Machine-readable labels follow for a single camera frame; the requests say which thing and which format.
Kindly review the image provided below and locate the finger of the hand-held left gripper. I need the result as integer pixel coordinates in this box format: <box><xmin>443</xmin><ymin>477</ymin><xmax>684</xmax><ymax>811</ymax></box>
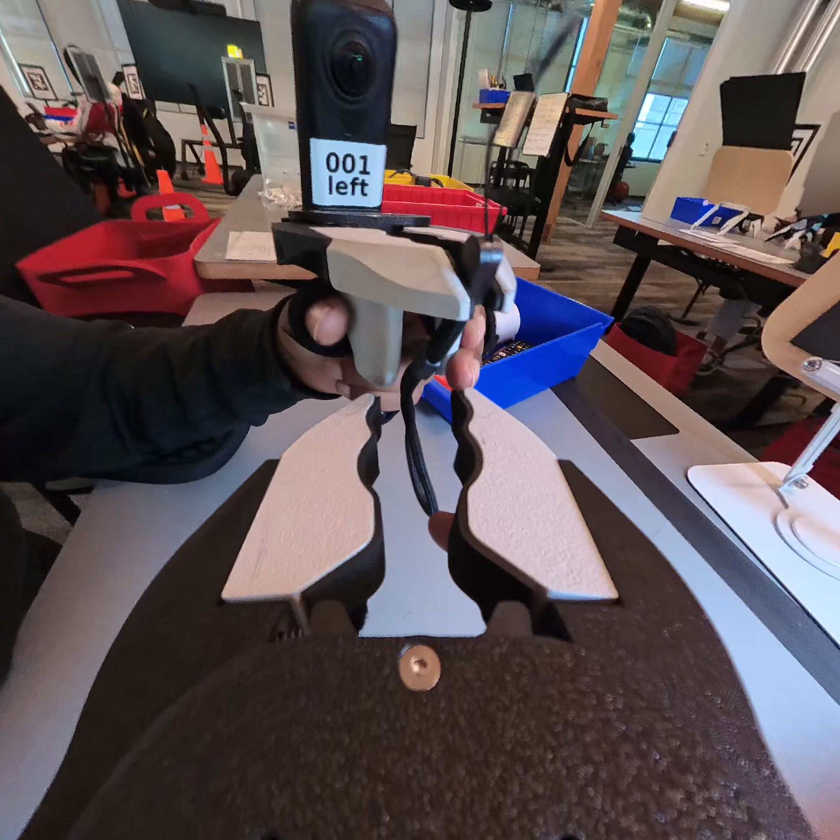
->
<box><xmin>327</xmin><ymin>241</ymin><xmax>475</xmax><ymax>320</ymax></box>
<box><xmin>459</xmin><ymin>235</ymin><xmax>521</xmax><ymax>315</ymax></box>

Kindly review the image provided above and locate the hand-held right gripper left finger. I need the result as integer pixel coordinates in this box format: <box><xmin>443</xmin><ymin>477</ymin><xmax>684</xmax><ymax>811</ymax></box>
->
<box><xmin>220</xmin><ymin>394</ymin><xmax>386</xmax><ymax>602</ymax></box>

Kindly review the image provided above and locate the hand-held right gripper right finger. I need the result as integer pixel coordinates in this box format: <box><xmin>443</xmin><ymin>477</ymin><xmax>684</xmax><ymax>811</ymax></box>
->
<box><xmin>448</xmin><ymin>389</ymin><xmax>620</xmax><ymax>622</ymax></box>

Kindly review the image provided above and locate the blue plastic bin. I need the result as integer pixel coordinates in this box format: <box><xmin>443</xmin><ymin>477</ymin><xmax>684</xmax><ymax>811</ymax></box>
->
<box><xmin>671</xmin><ymin>196</ymin><xmax>749</xmax><ymax>231</ymax></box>
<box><xmin>423</xmin><ymin>276</ymin><xmax>614</xmax><ymax>424</ymax></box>

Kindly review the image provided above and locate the black braided cable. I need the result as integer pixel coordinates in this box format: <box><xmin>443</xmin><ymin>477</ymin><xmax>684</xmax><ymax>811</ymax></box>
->
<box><xmin>395</xmin><ymin>357</ymin><xmax>442</xmax><ymax>519</ymax></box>

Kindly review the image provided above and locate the person's left forearm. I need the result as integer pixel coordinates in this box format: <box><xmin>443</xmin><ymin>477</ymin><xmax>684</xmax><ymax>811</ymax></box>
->
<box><xmin>0</xmin><ymin>292</ymin><xmax>342</xmax><ymax>487</ymax></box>

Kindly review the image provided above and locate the person's left hand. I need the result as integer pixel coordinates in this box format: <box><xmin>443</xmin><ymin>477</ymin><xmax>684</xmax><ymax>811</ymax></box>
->
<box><xmin>276</xmin><ymin>298</ymin><xmax>490</xmax><ymax>399</ymax></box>

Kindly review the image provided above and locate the long red ribbed bin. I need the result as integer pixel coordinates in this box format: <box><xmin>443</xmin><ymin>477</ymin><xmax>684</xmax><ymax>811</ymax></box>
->
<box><xmin>381</xmin><ymin>182</ymin><xmax>508</xmax><ymax>235</ymax></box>

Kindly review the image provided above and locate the clear plastic bag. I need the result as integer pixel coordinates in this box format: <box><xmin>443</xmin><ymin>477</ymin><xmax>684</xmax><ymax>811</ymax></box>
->
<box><xmin>239</xmin><ymin>101</ymin><xmax>306</xmax><ymax>212</ymax></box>

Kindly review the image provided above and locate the yellow plastic bin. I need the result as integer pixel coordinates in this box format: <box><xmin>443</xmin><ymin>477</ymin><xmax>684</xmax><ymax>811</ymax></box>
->
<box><xmin>384</xmin><ymin>169</ymin><xmax>473</xmax><ymax>193</ymax></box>

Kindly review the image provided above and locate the black floor lamp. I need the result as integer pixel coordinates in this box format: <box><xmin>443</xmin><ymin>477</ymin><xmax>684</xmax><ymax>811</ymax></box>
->
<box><xmin>448</xmin><ymin>0</ymin><xmax>493</xmax><ymax>175</ymax></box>

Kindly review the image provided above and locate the white paper sheet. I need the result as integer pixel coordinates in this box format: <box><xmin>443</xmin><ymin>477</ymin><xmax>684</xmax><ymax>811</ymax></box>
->
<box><xmin>225</xmin><ymin>230</ymin><xmax>277</xmax><ymax>262</ymax></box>

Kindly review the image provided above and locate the orange traffic cone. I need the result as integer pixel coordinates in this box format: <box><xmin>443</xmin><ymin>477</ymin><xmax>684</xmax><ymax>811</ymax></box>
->
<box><xmin>155</xmin><ymin>169</ymin><xmax>188</xmax><ymax>223</ymax></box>
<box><xmin>200</xmin><ymin>121</ymin><xmax>225</xmax><ymax>186</ymax></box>

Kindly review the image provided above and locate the large black display screen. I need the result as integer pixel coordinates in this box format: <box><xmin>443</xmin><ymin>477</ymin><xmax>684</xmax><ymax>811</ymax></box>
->
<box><xmin>118</xmin><ymin>0</ymin><xmax>269</xmax><ymax>106</ymax></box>

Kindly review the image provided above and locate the paper flip chart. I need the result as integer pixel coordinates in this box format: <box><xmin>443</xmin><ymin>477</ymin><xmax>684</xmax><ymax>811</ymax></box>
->
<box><xmin>523</xmin><ymin>92</ymin><xmax>568</xmax><ymax>157</ymax></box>
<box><xmin>492</xmin><ymin>91</ymin><xmax>536</xmax><ymax>151</ymax></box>

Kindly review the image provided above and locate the wooden standing desk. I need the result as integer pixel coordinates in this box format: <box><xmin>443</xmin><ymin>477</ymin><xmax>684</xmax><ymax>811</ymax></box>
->
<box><xmin>474</xmin><ymin>92</ymin><xmax>618</xmax><ymax>260</ymax></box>

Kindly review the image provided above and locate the wooden desk with black legs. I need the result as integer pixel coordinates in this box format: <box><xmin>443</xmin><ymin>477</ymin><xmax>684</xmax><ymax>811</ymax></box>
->
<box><xmin>600</xmin><ymin>209</ymin><xmax>815</xmax><ymax>342</ymax></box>

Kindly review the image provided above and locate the black board on white stand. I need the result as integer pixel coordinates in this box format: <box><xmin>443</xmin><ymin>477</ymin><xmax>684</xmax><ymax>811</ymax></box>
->
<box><xmin>688</xmin><ymin>276</ymin><xmax>840</xmax><ymax>644</ymax></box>

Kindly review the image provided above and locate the red plastic basket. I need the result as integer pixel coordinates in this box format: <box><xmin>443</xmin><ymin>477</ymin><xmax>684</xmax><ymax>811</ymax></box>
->
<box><xmin>16</xmin><ymin>193</ymin><xmax>224</xmax><ymax>319</ymax></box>

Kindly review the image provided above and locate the black board with wooden back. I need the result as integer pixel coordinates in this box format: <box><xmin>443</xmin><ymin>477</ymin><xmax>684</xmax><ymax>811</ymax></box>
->
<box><xmin>702</xmin><ymin>72</ymin><xmax>821</xmax><ymax>217</ymax></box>

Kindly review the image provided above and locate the black panel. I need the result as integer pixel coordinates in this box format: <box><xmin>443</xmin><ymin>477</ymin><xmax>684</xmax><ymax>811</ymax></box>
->
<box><xmin>0</xmin><ymin>85</ymin><xmax>109</xmax><ymax>309</ymax></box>

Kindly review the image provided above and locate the wooden post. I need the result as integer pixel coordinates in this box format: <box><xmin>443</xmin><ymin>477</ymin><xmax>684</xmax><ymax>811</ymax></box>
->
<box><xmin>543</xmin><ymin>0</ymin><xmax>621</xmax><ymax>227</ymax></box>

